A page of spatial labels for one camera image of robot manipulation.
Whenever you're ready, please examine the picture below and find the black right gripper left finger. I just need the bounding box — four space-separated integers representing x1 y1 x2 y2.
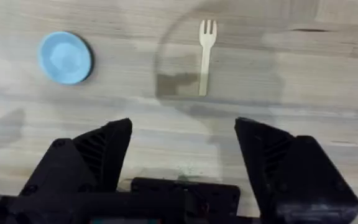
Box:
17 117 134 198

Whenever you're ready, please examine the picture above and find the blue round container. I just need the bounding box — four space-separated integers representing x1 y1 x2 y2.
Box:
37 30 94 86

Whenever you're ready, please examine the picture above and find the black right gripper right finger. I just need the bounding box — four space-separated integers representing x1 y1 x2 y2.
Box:
234 116 358 224

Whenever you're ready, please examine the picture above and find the wooden fork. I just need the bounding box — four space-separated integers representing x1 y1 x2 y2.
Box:
198 19 218 97

